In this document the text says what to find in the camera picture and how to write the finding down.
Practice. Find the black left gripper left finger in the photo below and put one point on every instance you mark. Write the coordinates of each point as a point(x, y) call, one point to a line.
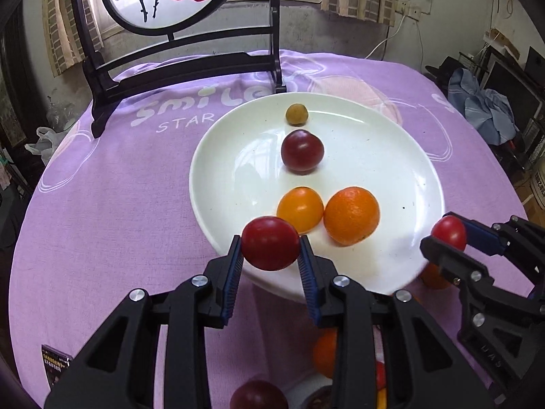
point(116, 366)

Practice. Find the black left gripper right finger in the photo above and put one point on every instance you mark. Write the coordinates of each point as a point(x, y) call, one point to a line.
point(423, 367)

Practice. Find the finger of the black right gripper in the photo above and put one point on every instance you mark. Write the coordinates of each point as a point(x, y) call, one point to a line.
point(464, 276)
point(517, 240)

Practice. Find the small red cherry tomato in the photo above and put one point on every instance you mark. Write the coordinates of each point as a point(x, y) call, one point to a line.
point(451, 231)

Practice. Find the dark brown water chestnut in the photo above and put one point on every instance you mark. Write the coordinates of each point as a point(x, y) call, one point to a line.
point(320, 399)

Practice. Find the blue cloth pile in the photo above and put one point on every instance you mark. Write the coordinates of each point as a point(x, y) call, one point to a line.
point(487, 111)

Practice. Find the black monitor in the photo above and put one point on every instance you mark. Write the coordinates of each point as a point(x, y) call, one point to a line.
point(503, 75)

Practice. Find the orange tangerine on plate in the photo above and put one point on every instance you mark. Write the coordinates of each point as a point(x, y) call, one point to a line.
point(351, 215)

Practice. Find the white oval plate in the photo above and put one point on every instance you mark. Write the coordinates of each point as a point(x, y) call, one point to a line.
point(237, 174)

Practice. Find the white plastic bag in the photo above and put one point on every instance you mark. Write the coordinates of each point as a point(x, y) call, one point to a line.
point(47, 143)

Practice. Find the olive green small fruit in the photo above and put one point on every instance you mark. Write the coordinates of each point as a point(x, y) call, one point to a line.
point(297, 115)

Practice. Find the left beige curtain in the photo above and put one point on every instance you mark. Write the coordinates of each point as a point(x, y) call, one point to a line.
point(63, 45)

